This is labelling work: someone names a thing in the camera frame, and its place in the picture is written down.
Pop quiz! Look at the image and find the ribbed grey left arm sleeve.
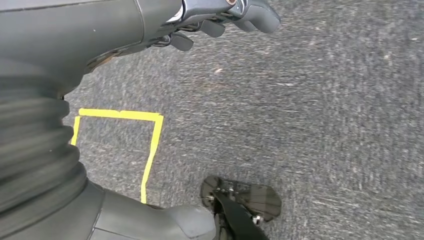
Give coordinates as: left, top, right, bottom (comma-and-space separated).
0, 74, 89, 229

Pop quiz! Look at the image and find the yellow floor tape square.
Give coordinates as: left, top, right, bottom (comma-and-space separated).
70, 108, 165, 205

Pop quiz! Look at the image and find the black robot foot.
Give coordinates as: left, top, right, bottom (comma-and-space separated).
200, 175, 283, 240

